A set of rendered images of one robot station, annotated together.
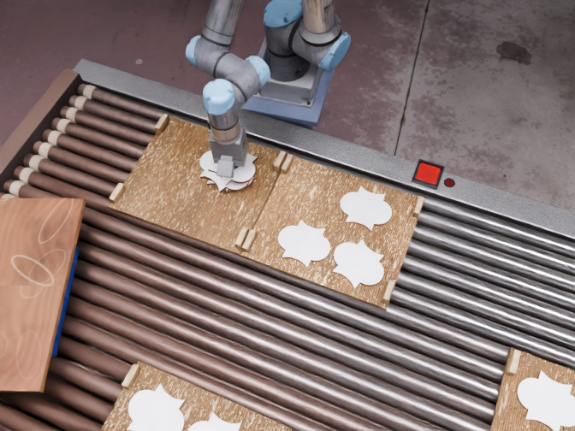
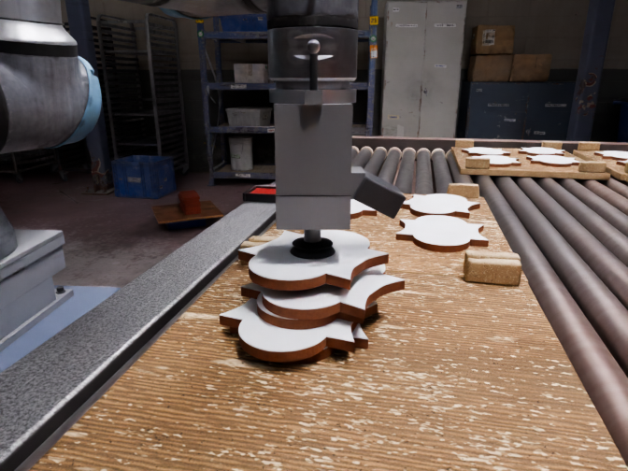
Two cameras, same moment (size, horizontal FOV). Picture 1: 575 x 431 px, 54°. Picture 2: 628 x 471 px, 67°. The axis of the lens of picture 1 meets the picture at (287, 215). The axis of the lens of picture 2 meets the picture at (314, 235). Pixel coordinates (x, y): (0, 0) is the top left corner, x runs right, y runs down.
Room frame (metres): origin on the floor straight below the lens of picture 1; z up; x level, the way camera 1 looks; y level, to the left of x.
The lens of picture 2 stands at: (1.01, 0.55, 1.16)
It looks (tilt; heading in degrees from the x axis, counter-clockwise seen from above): 18 degrees down; 256
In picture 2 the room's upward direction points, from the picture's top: straight up
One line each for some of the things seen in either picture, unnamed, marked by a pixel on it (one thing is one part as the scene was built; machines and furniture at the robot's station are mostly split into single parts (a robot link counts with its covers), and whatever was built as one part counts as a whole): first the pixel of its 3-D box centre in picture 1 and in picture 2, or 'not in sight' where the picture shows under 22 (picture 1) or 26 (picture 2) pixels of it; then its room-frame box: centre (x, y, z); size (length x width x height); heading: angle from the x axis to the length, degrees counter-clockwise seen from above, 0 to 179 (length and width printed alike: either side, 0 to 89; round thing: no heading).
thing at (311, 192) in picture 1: (334, 227); (386, 225); (0.72, -0.13, 0.93); 0.41 x 0.35 x 0.02; 64
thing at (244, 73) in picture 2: not in sight; (253, 74); (0.32, -4.97, 1.20); 0.36 x 0.28 x 0.22; 149
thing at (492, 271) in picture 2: (241, 238); (492, 271); (0.69, 0.13, 0.95); 0.06 x 0.02 x 0.03; 154
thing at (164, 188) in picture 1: (200, 180); (351, 374); (0.90, 0.24, 0.93); 0.41 x 0.35 x 0.02; 64
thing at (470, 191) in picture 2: (388, 292); (463, 190); (0.51, -0.24, 0.95); 0.06 x 0.02 x 0.03; 154
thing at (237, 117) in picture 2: not in sight; (249, 116); (0.39, -4.95, 0.74); 0.44 x 0.36 x 0.20; 147
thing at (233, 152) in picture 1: (226, 150); (337, 154); (0.89, 0.15, 1.09); 0.12 x 0.09 x 0.16; 167
